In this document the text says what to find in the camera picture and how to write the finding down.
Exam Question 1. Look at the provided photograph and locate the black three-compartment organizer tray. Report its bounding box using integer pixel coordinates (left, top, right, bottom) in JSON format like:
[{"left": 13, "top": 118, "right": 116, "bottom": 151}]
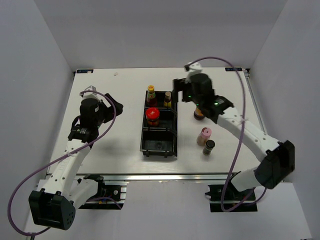
[{"left": 140, "top": 91, "right": 178, "bottom": 158}]

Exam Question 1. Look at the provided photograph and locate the blue corner label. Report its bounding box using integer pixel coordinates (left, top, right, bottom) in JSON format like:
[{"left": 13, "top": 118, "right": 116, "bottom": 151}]
[
  {"left": 225, "top": 67, "right": 243, "bottom": 72},
  {"left": 76, "top": 69, "right": 94, "bottom": 74}
]

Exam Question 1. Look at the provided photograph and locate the yellow-cap red sauce bottle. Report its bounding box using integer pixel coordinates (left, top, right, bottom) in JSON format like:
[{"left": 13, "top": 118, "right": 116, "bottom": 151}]
[{"left": 146, "top": 85, "right": 157, "bottom": 107}]

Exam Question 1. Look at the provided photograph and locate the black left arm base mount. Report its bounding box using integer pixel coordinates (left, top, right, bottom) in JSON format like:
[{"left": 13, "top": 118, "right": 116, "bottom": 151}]
[{"left": 79, "top": 175, "right": 127, "bottom": 210}]

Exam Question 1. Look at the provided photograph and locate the aluminium table rail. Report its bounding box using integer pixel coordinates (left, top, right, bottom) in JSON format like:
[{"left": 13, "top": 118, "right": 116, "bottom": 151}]
[
  {"left": 243, "top": 68, "right": 273, "bottom": 137},
  {"left": 46, "top": 172, "right": 285, "bottom": 183}
]

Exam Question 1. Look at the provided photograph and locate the blue corner label right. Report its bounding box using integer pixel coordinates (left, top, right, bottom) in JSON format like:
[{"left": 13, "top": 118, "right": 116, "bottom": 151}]
[{"left": 225, "top": 67, "right": 243, "bottom": 72}]

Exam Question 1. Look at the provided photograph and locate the black-lid pepper shaker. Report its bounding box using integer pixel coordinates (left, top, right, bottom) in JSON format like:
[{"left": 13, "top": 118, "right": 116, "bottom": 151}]
[{"left": 202, "top": 140, "right": 216, "bottom": 156}]

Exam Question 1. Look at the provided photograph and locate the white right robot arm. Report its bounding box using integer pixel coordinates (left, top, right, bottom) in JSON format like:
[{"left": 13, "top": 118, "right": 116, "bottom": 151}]
[{"left": 172, "top": 73, "right": 295, "bottom": 200}]

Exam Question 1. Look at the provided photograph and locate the aluminium right table rail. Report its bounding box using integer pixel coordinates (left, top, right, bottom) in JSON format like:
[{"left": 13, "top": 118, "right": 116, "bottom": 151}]
[{"left": 243, "top": 68, "right": 273, "bottom": 137}]

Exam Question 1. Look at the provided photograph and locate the blue corner label left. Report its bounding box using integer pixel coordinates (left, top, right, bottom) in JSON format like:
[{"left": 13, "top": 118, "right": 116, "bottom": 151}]
[{"left": 76, "top": 69, "right": 94, "bottom": 74}]

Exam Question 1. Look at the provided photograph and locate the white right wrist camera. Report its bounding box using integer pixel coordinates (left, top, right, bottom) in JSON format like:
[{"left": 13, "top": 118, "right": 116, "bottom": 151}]
[{"left": 184, "top": 61, "right": 203, "bottom": 77}]

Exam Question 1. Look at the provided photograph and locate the red-lid sauce jar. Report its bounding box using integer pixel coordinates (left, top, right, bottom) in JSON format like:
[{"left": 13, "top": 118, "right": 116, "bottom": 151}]
[
  {"left": 145, "top": 107, "right": 160, "bottom": 127},
  {"left": 193, "top": 107, "right": 205, "bottom": 121}
]

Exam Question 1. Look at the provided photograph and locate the aluminium front table rail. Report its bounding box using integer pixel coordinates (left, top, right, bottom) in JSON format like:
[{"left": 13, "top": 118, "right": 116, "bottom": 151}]
[{"left": 46, "top": 172, "right": 285, "bottom": 183}]

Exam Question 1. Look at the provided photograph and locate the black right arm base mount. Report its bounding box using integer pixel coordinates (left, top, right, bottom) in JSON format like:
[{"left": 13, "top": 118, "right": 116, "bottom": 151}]
[{"left": 205, "top": 184, "right": 258, "bottom": 213}]

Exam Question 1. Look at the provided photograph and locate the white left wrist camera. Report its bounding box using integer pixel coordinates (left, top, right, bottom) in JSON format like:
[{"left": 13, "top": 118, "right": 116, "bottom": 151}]
[{"left": 79, "top": 85, "right": 102, "bottom": 102}]

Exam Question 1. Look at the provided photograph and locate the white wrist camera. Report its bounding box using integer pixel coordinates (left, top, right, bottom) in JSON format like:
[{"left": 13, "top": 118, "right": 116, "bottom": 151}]
[
  {"left": 184, "top": 61, "right": 203, "bottom": 77},
  {"left": 79, "top": 85, "right": 102, "bottom": 102}
]

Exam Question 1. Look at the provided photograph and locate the small yellow-label brown bottle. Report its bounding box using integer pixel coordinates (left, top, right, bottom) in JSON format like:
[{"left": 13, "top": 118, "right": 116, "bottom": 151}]
[{"left": 163, "top": 91, "right": 172, "bottom": 108}]

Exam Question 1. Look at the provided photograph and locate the pink-lid spice shaker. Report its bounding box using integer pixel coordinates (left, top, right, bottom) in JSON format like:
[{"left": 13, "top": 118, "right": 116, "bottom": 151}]
[{"left": 196, "top": 127, "right": 212, "bottom": 146}]

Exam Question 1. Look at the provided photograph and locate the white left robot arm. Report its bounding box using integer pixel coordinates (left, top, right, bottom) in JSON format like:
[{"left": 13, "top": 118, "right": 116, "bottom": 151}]
[{"left": 28, "top": 90, "right": 123, "bottom": 230}]

